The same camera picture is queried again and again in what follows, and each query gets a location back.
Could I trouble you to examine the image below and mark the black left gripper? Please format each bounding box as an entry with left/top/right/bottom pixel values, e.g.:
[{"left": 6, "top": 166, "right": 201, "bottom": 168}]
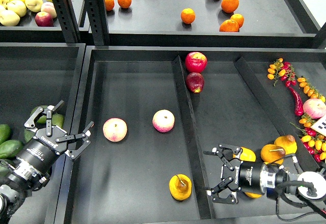
[{"left": 15, "top": 100, "right": 94, "bottom": 175}]

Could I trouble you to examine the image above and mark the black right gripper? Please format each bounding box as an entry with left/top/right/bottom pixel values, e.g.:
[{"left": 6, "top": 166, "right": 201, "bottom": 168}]
[{"left": 203, "top": 144, "right": 267, "bottom": 204}]

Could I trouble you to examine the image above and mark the yellow pear with brown spot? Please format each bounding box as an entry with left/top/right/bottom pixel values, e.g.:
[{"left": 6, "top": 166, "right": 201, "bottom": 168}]
[{"left": 169, "top": 174, "right": 192, "bottom": 201}]

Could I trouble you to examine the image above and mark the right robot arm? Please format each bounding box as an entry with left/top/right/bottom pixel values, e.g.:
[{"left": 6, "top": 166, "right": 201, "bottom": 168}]
[{"left": 204, "top": 144, "right": 325, "bottom": 217}]

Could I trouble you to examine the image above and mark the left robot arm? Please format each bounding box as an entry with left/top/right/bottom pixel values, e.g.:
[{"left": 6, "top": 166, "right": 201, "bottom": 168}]
[{"left": 1, "top": 101, "right": 94, "bottom": 223}]

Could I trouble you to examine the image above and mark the green avocado right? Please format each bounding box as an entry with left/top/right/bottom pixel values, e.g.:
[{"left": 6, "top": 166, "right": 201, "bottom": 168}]
[{"left": 51, "top": 114, "right": 65, "bottom": 129}]

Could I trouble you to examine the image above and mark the green avocado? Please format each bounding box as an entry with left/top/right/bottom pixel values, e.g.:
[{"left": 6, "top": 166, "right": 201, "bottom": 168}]
[
  {"left": 0, "top": 159, "right": 16, "bottom": 177},
  {"left": 0, "top": 139, "right": 24, "bottom": 159},
  {"left": 30, "top": 105, "right": 47, "bottom": 124},
  {"left": 51, "top": 114, "right": 65, "bottom": 129},
  {"left": 24, "top": 129, "right": 35, "bottom": 143},
  {"left": 0, "top": 124, "right": 12, "bottom": 144}
]

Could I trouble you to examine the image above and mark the green avocado upper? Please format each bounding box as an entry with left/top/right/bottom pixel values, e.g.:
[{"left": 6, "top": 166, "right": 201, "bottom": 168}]
[{"left": 30, "top": 105, "right": 47, "bottom": 124}]

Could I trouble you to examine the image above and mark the yellow pear left of gripper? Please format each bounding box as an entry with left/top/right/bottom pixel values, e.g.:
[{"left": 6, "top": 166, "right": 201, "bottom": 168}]
[{"left": 232, "top": 147, "right": 256, "bottom": 162}]

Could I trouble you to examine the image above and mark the green avocado middle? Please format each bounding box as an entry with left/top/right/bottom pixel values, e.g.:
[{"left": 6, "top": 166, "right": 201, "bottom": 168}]
[{"left": 24, "top": 129, "right": 35, "bottom": 143}]

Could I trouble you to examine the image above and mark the yellow pear bottom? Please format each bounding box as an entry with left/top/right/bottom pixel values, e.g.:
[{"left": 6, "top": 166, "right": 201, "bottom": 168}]
[{"left": 245, "top": 192, "right": 262, "bottom": 199}]

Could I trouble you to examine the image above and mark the yellow pear with stem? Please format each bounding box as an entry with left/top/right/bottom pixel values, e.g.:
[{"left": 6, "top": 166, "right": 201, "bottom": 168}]
[{"left": 260, "top": 144, "right": 286, "bottom": 164}]

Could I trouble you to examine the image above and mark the green avocado far left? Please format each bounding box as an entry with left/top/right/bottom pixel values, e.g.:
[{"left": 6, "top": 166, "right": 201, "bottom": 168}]
[{"left": 0, "top": 124, "right": 12, "bottom": 144}]

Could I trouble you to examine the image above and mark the green avocado lower left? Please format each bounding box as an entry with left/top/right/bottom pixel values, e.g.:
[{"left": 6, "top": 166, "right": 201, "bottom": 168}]
[{"left": 0, "top": 139, "right": 24, "bottom": 159}]

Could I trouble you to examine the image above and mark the yellow pear far right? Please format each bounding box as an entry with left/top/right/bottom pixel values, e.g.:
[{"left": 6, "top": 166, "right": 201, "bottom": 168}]
[{"left": 274, "top": 135, "right": 297, "bottom": 155}]

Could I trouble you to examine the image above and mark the green avocado bottom left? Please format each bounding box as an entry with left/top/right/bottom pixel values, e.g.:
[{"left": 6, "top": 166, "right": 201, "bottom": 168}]
[{"left": 0, "top": 159, "right": 16, "bottom": 177}]

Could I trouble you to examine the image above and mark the pink apple left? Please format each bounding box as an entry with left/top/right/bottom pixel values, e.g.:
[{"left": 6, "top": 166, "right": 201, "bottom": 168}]
[{"left": 102, "top": 118, "right": 127, "bottom": 142}]

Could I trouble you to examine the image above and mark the black left tray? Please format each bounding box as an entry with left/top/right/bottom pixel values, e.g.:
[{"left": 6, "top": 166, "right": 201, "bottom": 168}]
[{"left": 1, "top": 43, "right": 85, "bottom": 223}]

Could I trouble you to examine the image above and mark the pink apple centre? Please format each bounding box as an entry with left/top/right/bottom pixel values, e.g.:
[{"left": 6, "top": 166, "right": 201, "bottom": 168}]
[{"left": 152, "top": 109, "right": 175, "bottom": 133}]

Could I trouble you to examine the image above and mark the black divided tray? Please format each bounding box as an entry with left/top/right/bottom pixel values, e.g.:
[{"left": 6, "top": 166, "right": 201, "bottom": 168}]
[{"left": 55, "top": 46, "right": 325, "bottom": 223}]

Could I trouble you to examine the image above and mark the dark red apple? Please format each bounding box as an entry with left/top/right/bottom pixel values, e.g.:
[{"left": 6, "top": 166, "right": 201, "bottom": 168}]
[{"left": 185, "top": 72, "right": 204, "bottom": 93}]

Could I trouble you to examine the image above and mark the red apple on shelf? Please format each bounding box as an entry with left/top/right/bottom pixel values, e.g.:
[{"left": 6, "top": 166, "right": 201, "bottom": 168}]
[{"left": 35, "top": 11, "right": 54, "bottom": 27}]

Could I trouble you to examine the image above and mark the bright red apple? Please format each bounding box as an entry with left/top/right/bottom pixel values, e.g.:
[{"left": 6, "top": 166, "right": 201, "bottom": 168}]
[{"left": 185, "top": 51, "right": 207, "bottom": 73}]

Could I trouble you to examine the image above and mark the mixed cherry tomato cluster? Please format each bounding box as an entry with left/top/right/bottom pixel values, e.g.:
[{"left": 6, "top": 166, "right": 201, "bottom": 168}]
[{"left": 291, "top": 113, "right": 325, "bottom": 163}]

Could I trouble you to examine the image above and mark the pink peach on shelf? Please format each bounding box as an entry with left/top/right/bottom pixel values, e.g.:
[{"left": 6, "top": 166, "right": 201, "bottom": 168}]
[{"left": 41, "top": 2, "right": 57, "bottom": 19}]

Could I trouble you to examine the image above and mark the red chili pepper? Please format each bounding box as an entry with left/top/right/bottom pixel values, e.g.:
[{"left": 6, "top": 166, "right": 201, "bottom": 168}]
[{"left": 288, "top": 87, "right": 304, "bottom": 116}]

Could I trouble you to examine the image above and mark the yellow apple with stem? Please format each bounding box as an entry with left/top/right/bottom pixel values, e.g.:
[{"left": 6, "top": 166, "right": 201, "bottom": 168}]
[{"left": 25, "top": 0, "right": 43, "bottom": 13}]

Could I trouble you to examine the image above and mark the pale yellow apple front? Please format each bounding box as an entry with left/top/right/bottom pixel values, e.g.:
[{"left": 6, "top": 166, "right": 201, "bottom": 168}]
[{"left": 0, "top": 10, "right": 20, "bottom": 26}]

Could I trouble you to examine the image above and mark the pale yellow apple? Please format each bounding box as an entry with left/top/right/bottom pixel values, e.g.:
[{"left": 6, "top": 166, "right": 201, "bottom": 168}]
[
  {"left": 7, "top": 0, "right": 27, "bottom": 17},
  {"left": 0, "top": 10, "right": 20, "bottom": 26}
]

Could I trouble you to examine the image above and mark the checkered marker tag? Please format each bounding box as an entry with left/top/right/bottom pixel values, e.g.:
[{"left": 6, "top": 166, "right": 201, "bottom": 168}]
[{"left": 311, "top": 115, "right": 326, "bottom": 136}]

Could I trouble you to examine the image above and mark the orange cherry tomato bunch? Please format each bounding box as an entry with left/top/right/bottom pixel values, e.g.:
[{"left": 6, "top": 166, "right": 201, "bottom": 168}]
[{"left": 267, "top": 58, "right": 296, "bottom": 87}]

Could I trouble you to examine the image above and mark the pale yellow apple middle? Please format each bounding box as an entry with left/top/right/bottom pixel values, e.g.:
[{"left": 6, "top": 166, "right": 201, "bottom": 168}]
[{"left": 7, "top": 0, "right": 27, "bottom": 17}]

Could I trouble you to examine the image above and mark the pink peach apple right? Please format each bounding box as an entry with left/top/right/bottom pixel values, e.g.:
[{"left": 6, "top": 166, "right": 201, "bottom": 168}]
[{"left": 303, "top": 98, "right": 325, "bottom": 119}]

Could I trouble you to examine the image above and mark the orange top left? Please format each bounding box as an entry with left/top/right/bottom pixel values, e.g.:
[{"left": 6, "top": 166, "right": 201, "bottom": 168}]
[{"left": 118, "top": 0, "right": 132, "bottom": 9}]

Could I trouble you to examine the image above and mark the orange tomato vine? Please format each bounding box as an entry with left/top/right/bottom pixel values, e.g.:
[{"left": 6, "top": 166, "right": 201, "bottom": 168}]
[{"left": 296, "top": 77, "right": 325, "bottom": 102}]

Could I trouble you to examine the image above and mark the orange lower right front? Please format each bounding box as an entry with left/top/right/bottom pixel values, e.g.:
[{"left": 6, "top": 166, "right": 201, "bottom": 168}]
[{"left": 219, "top": 19, "right": 239, "bottom": 32}]

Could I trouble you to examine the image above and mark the orange lower right back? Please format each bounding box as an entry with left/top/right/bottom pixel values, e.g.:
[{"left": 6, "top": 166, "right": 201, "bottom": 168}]
[{"left": 230, "top": 13, "right": 245, "bottom": 28}]

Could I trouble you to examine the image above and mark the black perforated shelf post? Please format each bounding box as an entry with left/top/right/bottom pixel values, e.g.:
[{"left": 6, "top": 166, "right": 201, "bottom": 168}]
[{"left": 52, "top": 0, "right": 80, "bottom": 43}]

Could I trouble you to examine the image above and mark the orange behind post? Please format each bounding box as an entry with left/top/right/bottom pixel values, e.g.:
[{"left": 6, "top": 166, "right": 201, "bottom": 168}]
[{"left": 104, "top": 0, "right": 115, "bottom": 11}]

